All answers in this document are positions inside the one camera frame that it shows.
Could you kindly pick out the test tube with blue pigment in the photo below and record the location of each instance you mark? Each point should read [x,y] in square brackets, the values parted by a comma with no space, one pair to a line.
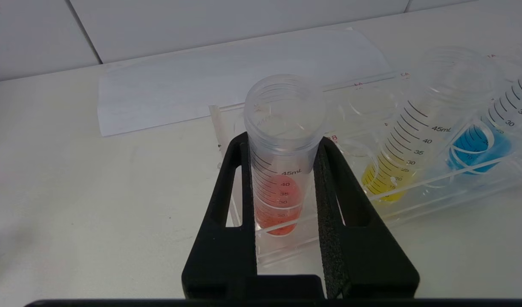
[478,145]

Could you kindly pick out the test tube with yellow pigment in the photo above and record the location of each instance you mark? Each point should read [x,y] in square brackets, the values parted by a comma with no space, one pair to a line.
[414,145]

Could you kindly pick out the clear acrylic test tube rack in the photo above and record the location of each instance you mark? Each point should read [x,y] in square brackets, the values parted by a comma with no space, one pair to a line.
[414,209]

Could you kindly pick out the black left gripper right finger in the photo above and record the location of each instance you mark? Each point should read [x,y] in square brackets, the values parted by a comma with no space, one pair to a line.
[363,256]

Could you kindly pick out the white paper sheet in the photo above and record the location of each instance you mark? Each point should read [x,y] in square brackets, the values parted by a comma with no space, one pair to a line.
[180,89]

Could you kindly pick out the test tube with red pigment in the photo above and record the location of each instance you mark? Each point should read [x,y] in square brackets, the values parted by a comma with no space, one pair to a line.
[282,128]

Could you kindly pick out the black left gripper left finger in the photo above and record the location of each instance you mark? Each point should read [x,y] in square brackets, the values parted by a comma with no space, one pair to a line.
[218,256]

